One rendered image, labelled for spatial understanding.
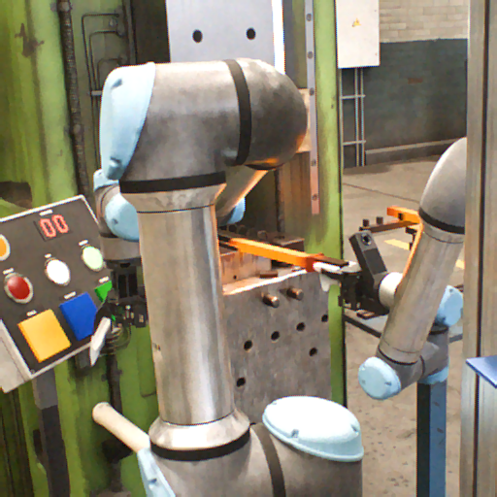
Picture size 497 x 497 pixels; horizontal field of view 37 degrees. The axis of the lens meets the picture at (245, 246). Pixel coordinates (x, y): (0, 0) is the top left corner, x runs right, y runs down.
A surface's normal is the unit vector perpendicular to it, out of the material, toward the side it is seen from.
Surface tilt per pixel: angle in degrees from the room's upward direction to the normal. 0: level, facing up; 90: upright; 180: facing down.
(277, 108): 84
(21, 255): 60
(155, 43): 90
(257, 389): 90
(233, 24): 90
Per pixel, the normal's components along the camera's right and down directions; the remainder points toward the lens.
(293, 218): 0.60, 0.18
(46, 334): 0.73, -0.42
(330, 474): 0.28, 0.22
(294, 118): 0.83, 0.17
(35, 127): -0.80, 0.18
